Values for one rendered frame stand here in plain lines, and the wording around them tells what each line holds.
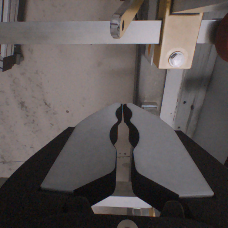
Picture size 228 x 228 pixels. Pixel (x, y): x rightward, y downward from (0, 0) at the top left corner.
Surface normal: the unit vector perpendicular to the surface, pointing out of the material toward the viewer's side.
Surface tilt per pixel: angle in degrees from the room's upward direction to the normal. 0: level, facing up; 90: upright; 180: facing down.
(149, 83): 0
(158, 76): 0
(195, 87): 0
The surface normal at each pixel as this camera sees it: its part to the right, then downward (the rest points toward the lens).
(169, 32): -0.04, 0.50
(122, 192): -0.01, -0.87
